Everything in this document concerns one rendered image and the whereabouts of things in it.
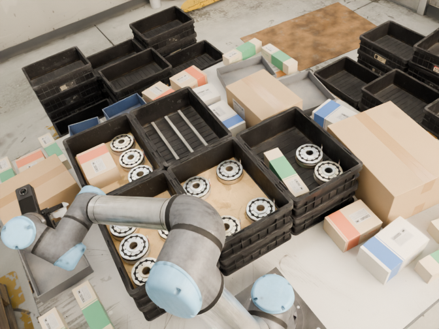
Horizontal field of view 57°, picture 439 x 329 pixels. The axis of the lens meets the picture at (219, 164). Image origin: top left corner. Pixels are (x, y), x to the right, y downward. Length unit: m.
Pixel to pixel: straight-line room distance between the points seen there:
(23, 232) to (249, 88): 1.22
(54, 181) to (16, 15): 2.91
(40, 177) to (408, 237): 1.41
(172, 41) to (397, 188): 2.05
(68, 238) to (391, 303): 1.02
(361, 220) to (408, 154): 0.30
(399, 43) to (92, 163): 2.27
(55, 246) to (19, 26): 3.60
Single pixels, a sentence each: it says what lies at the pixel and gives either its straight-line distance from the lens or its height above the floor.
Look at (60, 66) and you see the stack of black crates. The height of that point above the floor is 0.50.
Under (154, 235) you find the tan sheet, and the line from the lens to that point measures 1.48.
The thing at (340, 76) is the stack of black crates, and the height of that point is 0.27.
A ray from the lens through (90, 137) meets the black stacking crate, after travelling 1.82.
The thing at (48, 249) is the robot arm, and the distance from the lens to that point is 1.09.
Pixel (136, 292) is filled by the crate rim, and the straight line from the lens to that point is 1.28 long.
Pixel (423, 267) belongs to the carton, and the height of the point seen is 0.76.
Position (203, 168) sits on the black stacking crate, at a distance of 1.60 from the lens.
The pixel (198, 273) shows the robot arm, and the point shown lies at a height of 1.34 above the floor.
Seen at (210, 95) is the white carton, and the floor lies 0.79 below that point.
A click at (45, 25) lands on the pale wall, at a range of 4.57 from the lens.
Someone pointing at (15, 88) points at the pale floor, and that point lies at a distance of 4.12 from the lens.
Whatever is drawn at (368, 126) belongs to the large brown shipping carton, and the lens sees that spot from 1.69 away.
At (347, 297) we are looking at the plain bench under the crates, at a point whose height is 0.70.
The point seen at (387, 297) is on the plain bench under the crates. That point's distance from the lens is 1.51.
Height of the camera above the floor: 2.04
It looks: 48 degrees down
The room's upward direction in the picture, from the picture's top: 9 degrees counter-clockwise
